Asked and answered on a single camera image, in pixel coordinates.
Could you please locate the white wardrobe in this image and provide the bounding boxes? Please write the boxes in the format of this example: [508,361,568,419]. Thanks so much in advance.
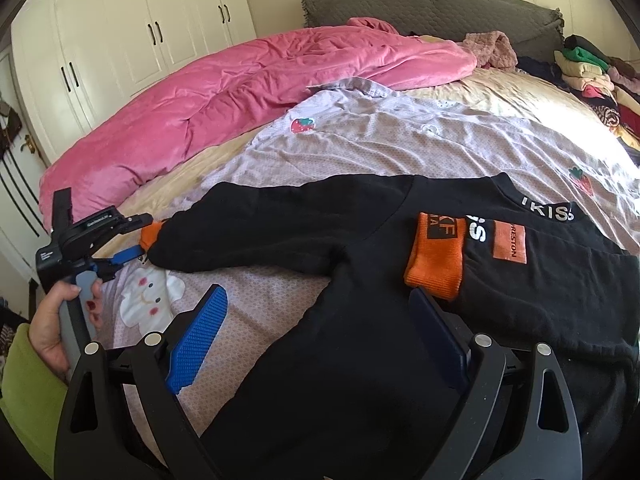
[11,0,256,162]

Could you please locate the green sleeve left forearm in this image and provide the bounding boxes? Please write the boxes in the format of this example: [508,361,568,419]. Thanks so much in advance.
[1,324,67,479]

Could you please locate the lilac strawberry print bedsheet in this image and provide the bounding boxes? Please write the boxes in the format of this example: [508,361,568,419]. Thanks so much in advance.
[99,79,639,431]

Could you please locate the black orange kids sweater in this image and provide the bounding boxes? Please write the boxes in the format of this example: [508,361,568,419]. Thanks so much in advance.
[148,174,639,479]

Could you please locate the pink quilt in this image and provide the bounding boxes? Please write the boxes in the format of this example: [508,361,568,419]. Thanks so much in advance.
[39,18,476,221]

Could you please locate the pile of folded clothes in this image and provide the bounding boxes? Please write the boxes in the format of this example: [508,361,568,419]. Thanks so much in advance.
[554,35,639,158]

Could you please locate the grey quilted headboard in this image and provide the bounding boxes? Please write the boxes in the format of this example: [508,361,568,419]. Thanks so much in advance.
[300,0,564,62]

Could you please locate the dark navy garment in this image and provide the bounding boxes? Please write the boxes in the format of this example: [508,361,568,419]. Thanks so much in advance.
[516,56,570,91]

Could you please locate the dusty pink crumpled garment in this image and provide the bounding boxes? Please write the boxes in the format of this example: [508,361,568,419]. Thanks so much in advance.
[461,30,518,70]

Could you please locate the left hand red nails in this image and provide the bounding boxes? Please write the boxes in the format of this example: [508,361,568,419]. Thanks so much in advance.
[28,281,80,379]

